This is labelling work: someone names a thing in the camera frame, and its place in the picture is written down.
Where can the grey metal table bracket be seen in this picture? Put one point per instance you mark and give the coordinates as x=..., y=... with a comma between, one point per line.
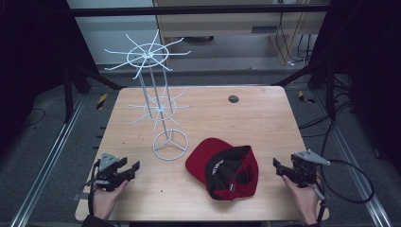
x=78, y=197

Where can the white cabinet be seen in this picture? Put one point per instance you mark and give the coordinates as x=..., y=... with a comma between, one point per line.
x=110, y=38

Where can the red and black cap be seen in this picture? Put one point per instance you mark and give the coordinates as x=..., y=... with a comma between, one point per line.
x=201, y=157

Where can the yellow and black tape strip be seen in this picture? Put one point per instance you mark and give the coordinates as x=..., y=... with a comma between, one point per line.
x=101, y=101
x=303, y=97

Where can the dark curtain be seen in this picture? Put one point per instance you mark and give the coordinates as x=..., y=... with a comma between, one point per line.
x=31, y=63
x=372, y=63

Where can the person's left hand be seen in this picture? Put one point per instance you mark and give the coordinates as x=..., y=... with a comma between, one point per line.
x=105, y=200

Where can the wooden desk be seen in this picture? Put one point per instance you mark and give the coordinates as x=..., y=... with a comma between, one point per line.
x=220, y=23

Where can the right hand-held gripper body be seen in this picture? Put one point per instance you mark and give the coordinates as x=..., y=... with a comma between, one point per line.
x=305, y=171

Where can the black horizontal frame bar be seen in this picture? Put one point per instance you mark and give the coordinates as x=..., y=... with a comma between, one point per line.
x=195, y=10

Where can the person's right hand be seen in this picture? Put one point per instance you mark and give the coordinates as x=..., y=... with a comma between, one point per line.
x=304, y=201

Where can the black metal stand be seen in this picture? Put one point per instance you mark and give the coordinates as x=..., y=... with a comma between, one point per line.
x=68, y=94
x=330, y=91

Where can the aluminium floor rail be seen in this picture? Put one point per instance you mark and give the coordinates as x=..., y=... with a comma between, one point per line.
x=356, y=176
x=47, y=157

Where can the grey table grommet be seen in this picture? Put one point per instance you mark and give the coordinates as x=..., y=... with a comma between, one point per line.
x=233, y=99

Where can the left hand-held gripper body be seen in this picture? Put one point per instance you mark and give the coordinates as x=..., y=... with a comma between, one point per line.
x=108, y=176

